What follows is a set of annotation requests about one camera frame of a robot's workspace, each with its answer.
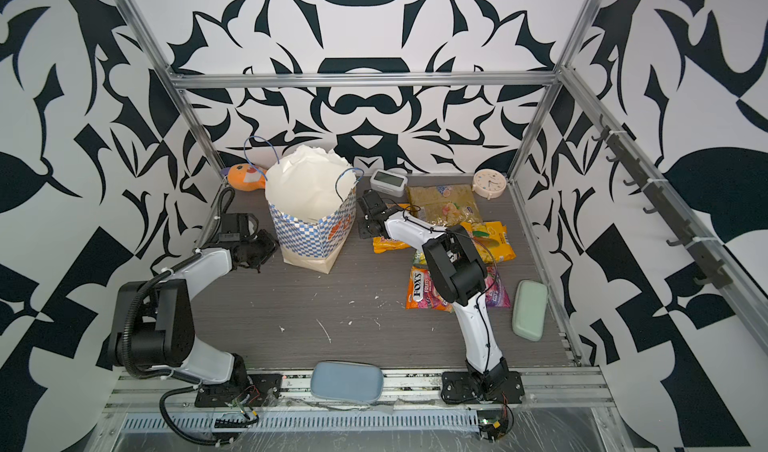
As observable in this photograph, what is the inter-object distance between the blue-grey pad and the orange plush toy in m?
0.67

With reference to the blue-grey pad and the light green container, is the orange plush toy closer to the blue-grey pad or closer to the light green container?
the blue-grey pad

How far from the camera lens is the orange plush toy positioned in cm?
110

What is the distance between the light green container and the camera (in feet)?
2.72

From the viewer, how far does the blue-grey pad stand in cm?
73
